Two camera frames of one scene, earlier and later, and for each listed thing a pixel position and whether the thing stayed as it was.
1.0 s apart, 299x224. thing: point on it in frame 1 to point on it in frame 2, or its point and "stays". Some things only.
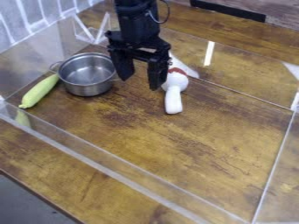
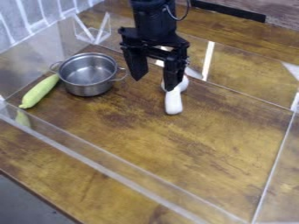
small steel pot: [87, 73] stays
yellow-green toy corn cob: [39, 90] stays
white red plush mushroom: [175, 85] stays
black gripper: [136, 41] to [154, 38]
